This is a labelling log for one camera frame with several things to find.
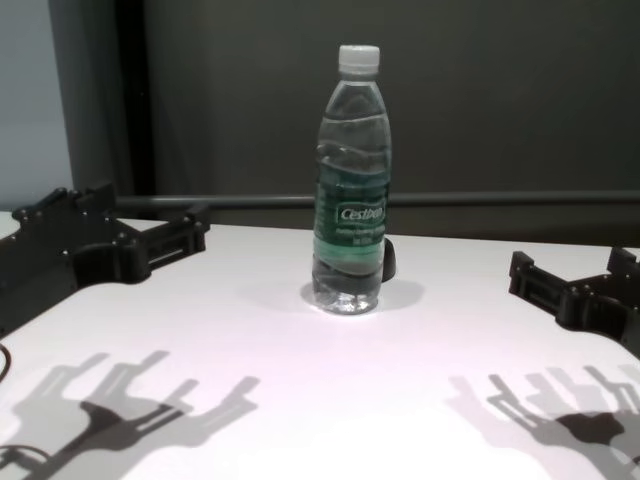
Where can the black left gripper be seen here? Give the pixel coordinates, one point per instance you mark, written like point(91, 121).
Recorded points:
point(45, 255)

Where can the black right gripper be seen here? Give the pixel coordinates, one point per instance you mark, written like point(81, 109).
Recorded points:
point(610, 310)

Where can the clear water bottle green label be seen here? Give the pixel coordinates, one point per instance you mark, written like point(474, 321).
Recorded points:
point(350, 150)

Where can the small black object behind bottle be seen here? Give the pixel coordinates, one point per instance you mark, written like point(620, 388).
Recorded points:
point(390, 260)

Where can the black vertical wall post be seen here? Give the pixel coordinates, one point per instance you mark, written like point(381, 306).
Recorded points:
point(135, 100)

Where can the slim grey wall handrail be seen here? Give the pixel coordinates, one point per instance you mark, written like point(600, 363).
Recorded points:
point(260, 201)

